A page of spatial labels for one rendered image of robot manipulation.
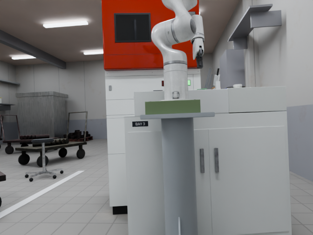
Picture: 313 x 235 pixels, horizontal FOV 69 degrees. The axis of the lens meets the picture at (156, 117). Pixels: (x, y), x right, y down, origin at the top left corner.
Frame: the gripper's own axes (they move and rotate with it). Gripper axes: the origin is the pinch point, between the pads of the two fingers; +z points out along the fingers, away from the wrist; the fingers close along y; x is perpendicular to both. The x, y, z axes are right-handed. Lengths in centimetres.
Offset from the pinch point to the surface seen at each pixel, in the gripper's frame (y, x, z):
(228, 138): -4.8, 14.0, 44.6
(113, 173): -73, -61, 62
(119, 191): -76, -58, 77
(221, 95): 0.2, 11.2, 20.0
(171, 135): 19, -22, 45
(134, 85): -57, -42, -10
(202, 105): -0.9, -0.6, 25.2
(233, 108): -1.5, 17.8, 27.6
